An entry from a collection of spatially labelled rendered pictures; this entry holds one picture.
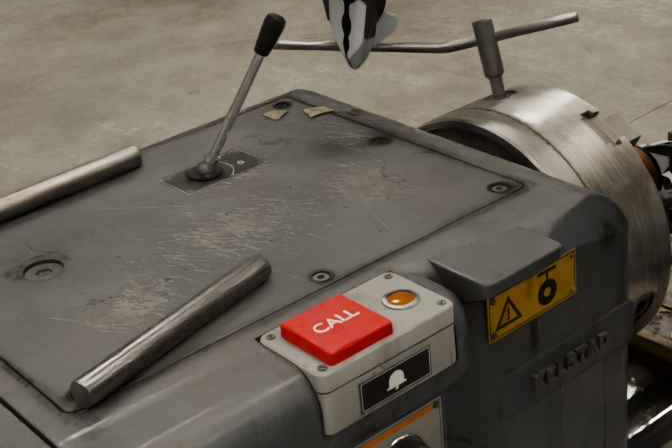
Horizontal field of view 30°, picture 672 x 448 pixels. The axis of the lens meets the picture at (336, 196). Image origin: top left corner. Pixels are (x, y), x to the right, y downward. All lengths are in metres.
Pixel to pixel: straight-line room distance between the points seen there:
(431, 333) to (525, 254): 0.12
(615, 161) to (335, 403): 0.52
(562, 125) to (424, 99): 3.39
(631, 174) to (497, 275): 0.37
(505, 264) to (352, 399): 0.18
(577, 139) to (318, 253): 0.38
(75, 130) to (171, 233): 3.72
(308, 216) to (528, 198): 0.19
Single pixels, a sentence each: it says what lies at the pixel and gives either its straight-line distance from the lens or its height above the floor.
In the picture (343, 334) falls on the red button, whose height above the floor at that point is 1.27.
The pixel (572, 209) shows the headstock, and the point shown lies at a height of 1.25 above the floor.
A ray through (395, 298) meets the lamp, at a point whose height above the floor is 1.26.
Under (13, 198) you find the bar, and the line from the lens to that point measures 1.18.
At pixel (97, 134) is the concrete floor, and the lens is 4.74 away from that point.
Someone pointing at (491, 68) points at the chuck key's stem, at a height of 1.27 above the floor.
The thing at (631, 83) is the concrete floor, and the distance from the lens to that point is 4.76.
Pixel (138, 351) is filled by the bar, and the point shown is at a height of 1.27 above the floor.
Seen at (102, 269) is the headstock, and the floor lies 1.25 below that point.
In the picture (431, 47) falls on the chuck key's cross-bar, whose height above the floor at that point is 1.29.
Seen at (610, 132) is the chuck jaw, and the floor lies 1.21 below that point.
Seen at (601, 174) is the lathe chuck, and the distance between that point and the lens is 1.29.
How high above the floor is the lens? 1.75
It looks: 26 degrees down
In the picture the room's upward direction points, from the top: 6 degrees counter-clockwise
